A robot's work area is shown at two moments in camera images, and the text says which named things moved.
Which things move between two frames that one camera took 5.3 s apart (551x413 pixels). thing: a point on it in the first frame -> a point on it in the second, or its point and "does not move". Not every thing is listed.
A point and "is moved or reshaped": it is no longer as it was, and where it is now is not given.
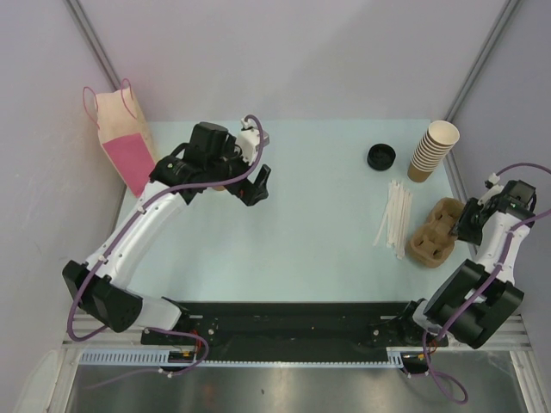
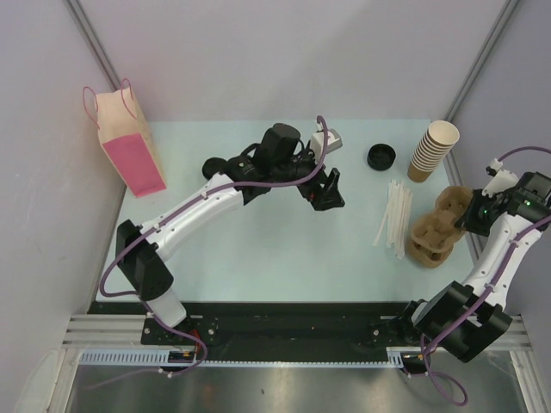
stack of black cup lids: (380, 157) does not move
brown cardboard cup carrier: (432, 243) is moved or reshaped
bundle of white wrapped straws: (394, 228) does not move
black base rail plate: (296, 331) does not move
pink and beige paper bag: (124, 134) does not move
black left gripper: (250, 193) -> (325, 197)
